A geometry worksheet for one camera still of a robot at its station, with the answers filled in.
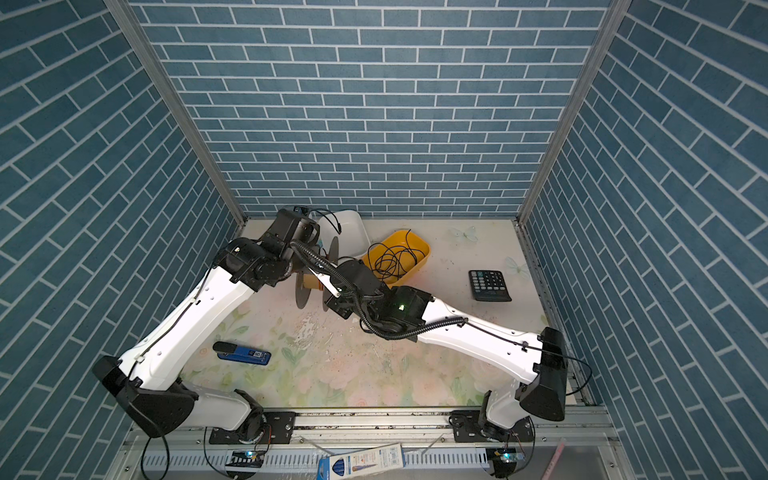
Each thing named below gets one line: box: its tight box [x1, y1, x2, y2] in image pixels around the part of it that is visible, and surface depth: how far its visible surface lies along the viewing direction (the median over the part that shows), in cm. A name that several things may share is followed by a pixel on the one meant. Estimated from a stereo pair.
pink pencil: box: [541, 437, 567, 480], surface depth 71 cm
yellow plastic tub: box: [360, 230, 431, 287], surface depth 110 cm
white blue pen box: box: [317, 443, 405, 480], surface depth 69 cm
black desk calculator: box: [468, 270, 512, 302], surface depth 101 cm
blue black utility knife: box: [212, 341, 272, 365], surface depth 85 cm
